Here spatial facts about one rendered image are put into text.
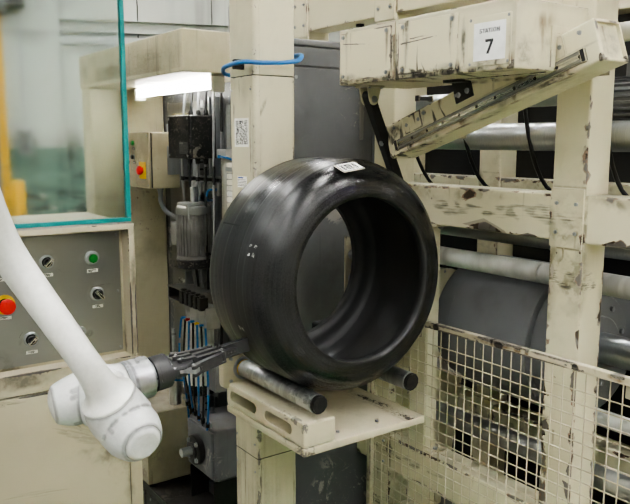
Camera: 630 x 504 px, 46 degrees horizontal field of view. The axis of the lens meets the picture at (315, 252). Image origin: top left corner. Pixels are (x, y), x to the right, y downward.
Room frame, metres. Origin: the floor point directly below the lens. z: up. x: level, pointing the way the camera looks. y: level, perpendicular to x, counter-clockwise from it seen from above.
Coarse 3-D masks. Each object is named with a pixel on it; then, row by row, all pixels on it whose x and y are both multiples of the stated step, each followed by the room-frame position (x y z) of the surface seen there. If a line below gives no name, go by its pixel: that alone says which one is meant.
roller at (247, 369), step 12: (240, 372) 1.86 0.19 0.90; (252, 372) 1.82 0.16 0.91; (264, 372) 1.79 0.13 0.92; (264, 384) 1.76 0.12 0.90; (276, 384) 1.72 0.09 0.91; (288, 384) 1.70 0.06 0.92; (288, 396) 1.68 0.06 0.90; (300, 396) 1.64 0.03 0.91; (312, 396) 1.61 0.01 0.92; (312, 408) 1.60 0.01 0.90; (324, 408) 1.62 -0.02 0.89
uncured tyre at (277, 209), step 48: (240, 192) 1.79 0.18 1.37; (288, 192) 1.64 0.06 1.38; (336, 192) 1.66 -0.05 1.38; (384, 192) 1.74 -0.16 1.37; (240, 240) 1.65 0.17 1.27; (288, 240) 1.59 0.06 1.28; (384, 240) 2.04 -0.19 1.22; (432, 240) 1.83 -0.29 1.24; (240, 288) 1.62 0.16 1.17; (288, 288) 1.58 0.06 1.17; (384, 288) 2.03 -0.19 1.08; (432, 288) 1.83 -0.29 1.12; (240, 336) 1.68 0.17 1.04; (288, 336) 1.59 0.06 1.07; (336, 336) 1.98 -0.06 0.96; (384, 336) 1.92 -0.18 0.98; (336, 384) 1.68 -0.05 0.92
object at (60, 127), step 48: (0, 0) 1.86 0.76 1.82; (48, 0) 1.93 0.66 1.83; (96, 0) 2.00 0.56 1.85; (0, 48) 1.86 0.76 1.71; (48, 48) 1.92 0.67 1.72; (96, 48) 1.99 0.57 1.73; (0, 96) 1.85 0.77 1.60; (48, 96) 1.92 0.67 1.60; (96, 96) 1.99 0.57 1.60; (0, 144) 1.85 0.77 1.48; (48, 144) 1.92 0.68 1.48; (96, 144) 1.99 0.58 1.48; (48, 192) 1.91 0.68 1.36; (96, 192) 1.99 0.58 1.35
